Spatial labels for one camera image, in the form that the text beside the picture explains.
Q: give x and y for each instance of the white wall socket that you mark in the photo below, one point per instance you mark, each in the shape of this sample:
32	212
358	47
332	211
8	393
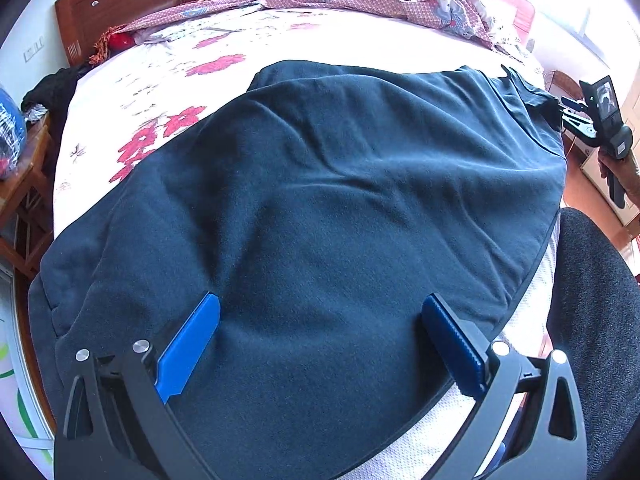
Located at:
34	51

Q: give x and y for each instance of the person's leg in dark trousers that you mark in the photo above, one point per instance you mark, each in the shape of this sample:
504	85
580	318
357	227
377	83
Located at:
595	320

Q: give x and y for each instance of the white green printed panel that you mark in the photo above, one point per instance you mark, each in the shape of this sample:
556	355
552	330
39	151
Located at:
22	375

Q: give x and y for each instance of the red pillow with fringe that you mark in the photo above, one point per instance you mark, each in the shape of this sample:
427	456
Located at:
112	42

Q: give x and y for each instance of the person's right hand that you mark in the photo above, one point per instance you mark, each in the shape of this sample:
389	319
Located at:
607	165

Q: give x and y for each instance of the bed with floral sheet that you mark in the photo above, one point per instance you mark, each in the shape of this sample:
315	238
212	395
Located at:
165	90

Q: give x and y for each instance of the black clothing heap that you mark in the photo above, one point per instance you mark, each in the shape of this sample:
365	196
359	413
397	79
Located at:
50	87

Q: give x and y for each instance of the pink checkered quilt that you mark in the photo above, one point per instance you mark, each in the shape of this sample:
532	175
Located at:
350	0

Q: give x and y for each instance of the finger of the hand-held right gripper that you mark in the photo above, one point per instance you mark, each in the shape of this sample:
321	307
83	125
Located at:
580	130
570	105

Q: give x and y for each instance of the wooden bedside stand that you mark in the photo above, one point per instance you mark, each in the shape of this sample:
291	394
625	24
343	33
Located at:
27	195

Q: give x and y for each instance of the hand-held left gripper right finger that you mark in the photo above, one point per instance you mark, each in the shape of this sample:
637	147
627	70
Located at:
456	351

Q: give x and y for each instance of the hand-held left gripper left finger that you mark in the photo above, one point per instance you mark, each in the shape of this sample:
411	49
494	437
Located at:
190	342

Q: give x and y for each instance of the dark blue pants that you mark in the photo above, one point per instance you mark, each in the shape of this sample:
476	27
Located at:
310	240

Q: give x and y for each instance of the blue plastic bag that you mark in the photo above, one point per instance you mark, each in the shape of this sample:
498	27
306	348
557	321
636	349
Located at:
10	132

